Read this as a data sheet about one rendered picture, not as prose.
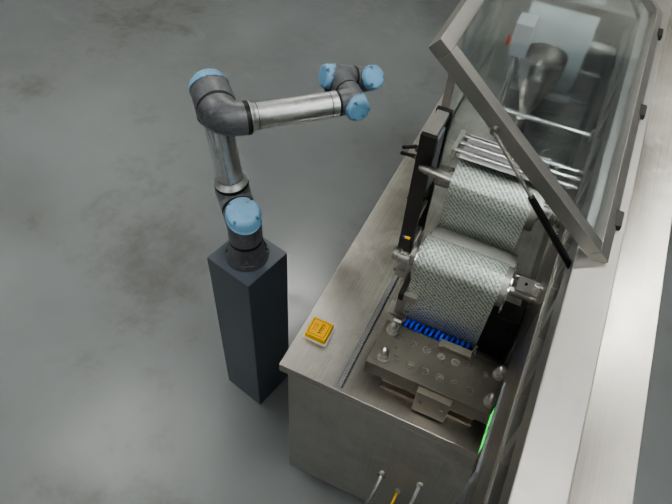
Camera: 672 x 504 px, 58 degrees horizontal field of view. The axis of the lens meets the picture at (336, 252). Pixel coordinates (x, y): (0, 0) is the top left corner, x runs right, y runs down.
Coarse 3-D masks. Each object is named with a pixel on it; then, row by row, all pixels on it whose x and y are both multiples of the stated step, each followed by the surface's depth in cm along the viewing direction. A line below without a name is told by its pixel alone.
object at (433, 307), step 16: (416, 288) 172; (416, 304) 177; (432, 304) 174; (448, 304) 170; (464, 304) 167; (416, 320) 183; (432, 320) 179; (448, 320) 176; (464, 320) 172; (480, 320) 169; (464, 336) 178
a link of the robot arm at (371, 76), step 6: (360, 66) 186; (366, 66) 185; (372, 66) 184; (378, 66) 185; (360, 72) 184; (366, 72) 183; (372, 72) 184; (378, 72) 185; (360, 78) 184; (366, 78) 183; (372, 78) 184; (378, 78) 185; (360, 84) 185; (366, 84) 184; (372, 84) 184; (378, 84) 185; (366, 90) 189; (372, 90) 188
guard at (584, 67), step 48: (528, 0) 128; (576, 0) 145; (624, 0) 168; (480, 48) 110; (528, 48) 122; (576, 48) 138; (624, 48) 158; (528, 96) 117; (576, 96) 131; (624, 96) 149; (576, 144) 125; (576, 192) 119
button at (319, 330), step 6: (318, 318) 194; (312, 324) 192; (318, 324) 192; (324, 324) 192; (330, 324) 193; (306, 330) 191; (312, 330) 191; (318, 330) 191; (324, 330) 191; (330, 330) 191; (306, 336) 192; (312, 336) 190; (318, 336) 189; (324, 336) 190; (324, 342) 190
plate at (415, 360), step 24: (384, 336) 178; (408, 336) 179; (408, 360) 174; (432, 360) 174; (456, 360) 175; (480, 360) 175; (408, 384) 172; (432, 384) 169; (456, 384) 170; (480, 384) 170; (456, 408) 169; (480, 408) 165
